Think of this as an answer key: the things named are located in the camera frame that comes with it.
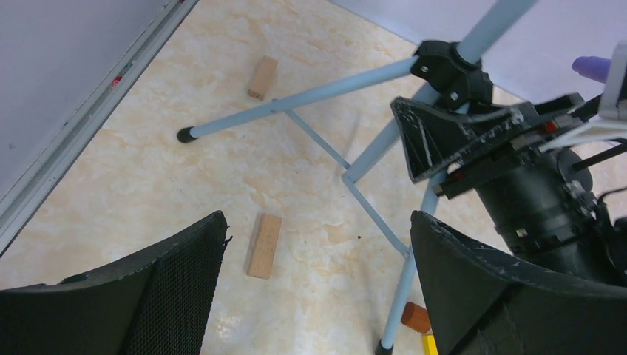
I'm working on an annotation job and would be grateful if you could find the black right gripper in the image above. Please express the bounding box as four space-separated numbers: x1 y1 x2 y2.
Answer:
390 94 600 199

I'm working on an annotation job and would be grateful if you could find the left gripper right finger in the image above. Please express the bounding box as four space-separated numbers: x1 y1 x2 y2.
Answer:
410 211 626 354

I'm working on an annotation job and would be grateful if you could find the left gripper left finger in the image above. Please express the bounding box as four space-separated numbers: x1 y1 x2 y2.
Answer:
1 211 229 354

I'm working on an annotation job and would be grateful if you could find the light blue music stand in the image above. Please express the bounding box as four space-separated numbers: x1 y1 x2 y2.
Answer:
177 1 535 354

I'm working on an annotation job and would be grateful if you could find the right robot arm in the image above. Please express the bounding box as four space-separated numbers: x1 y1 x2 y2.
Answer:
390 93 626 285

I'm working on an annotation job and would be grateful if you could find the brown wooden cylinder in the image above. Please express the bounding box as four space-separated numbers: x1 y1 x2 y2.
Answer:
401 302 432 334

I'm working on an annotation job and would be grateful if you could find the yellow wooden block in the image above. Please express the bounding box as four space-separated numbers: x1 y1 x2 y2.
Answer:
421 334 438 355

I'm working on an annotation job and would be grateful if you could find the wooden block near left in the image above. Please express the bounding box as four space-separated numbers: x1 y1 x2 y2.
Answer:
246 214 282 280

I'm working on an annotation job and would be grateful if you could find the wooden block far left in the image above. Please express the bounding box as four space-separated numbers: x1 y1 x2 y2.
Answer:
247 55 278 101

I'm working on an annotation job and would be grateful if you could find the purple toy microphone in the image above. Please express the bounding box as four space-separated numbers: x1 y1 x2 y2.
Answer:
572 56 611 84

